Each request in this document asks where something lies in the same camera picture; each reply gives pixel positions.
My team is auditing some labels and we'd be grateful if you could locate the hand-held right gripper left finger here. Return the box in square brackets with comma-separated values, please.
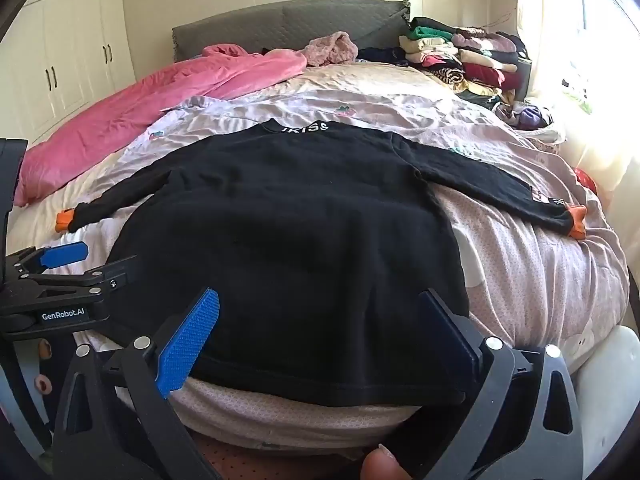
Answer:
[52, 287, 221, 480]

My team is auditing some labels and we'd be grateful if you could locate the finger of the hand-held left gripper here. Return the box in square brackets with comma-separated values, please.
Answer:
[20, 255, 138, 306]
[5, 241, 89, 277]

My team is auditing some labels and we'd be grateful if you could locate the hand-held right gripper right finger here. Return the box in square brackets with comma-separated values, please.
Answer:
[417, 287, 586, 480]

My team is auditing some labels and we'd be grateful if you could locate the black sweater with orange cuffs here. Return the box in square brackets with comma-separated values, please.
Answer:
[56, 119, 587, 408]

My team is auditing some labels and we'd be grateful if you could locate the stack of folded clothes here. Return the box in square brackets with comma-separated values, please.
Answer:
[398, 16, 531, 106]

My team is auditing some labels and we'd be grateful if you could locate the person's right hand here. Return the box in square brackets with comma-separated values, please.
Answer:
[361, 444, 416, 480]

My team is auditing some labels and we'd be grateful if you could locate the pale pink printed bed cover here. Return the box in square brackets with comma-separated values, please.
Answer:
[10, 62, 631, 456]

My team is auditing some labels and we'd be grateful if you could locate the pink blanket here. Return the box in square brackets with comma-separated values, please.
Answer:
[14, 44, 308, 207]

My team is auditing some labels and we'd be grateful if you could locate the red object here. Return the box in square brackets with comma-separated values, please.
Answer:
[574, 167, 598, 196]

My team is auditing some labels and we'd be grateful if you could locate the white wardrobe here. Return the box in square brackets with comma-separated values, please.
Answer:
[0, 0, 136, 143]

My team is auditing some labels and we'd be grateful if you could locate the purple cloth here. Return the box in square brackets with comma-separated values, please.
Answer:
[517, 104, 552, 131]

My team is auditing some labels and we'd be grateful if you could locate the beige bed sheet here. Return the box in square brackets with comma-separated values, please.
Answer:
[280, 62, 451, 98]

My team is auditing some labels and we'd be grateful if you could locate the dark navy garment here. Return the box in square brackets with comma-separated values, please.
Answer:
[357, 46, 416, 66]

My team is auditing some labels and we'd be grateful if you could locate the pink fluffy garment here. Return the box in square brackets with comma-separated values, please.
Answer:
[305, 31, 360, 67]

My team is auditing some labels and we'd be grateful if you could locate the grey quilted headboard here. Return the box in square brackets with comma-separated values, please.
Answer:
[171, 0, 413, 61]

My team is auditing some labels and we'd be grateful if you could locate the white curtain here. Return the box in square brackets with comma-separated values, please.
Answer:
[515, 0, 640, 196]

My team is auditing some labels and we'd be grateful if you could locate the white bed frame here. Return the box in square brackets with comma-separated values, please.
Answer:
[575, 325, 640, 480]

